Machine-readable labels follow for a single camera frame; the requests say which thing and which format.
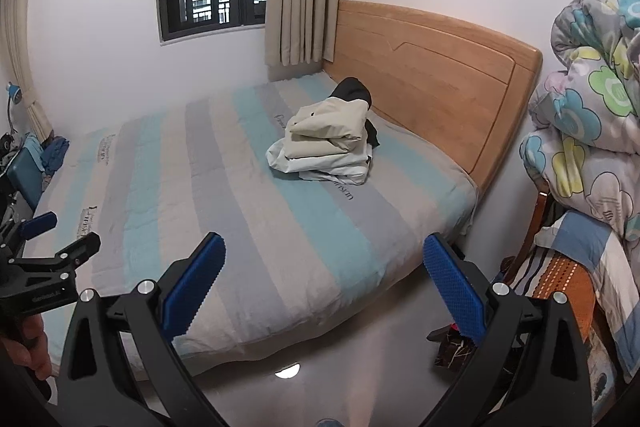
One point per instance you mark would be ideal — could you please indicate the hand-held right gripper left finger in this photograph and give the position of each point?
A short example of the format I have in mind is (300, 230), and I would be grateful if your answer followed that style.
(195, 292)

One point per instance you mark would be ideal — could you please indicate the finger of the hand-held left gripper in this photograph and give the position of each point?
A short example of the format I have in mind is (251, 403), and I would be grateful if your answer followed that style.
(40, 224)
(75, 252)

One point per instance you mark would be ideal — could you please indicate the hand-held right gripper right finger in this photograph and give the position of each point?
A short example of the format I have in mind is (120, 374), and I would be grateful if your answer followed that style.
(455, 292)

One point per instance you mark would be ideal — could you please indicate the cream and black hooded jacket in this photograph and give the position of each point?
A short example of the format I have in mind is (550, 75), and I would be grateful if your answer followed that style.
(325, 122)

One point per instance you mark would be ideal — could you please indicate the blue clothes pile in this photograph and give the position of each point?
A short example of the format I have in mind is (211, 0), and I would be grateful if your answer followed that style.
(54, 154)

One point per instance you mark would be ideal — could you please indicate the person's left hand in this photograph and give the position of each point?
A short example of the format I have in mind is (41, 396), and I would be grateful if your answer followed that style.
(32, 347)

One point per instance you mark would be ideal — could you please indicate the teal suitcase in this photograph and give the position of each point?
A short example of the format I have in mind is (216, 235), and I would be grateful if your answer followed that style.
(25, 172)

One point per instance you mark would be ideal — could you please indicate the dark patterned bag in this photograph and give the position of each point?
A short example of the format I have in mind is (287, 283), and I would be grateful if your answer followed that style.
(450, 349)

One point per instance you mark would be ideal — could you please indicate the bed with striped sheet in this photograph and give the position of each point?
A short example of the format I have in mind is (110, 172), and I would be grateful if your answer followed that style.
(225, 207)

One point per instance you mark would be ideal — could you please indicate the orange striped pillow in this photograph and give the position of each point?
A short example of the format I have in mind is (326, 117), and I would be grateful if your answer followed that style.
(565, 282)

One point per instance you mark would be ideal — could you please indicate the wooden chair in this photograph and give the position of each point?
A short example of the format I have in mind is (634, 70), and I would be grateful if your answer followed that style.
(537, 212)

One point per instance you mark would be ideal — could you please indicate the blue desk lamp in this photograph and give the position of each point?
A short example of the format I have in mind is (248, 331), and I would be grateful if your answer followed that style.
(15, 94)

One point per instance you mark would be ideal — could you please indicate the blue checked blanket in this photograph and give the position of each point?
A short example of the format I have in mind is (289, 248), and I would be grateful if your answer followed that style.
(590, 237)

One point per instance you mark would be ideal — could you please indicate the white folded jacket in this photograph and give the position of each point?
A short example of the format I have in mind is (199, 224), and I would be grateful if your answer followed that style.
(310, 164)

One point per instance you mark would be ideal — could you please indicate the floral quilt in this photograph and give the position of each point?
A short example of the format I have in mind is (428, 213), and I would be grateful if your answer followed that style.
(590, 132)

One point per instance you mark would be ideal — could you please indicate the wooden headboard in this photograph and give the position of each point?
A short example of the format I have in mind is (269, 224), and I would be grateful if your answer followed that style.
(440, 82)

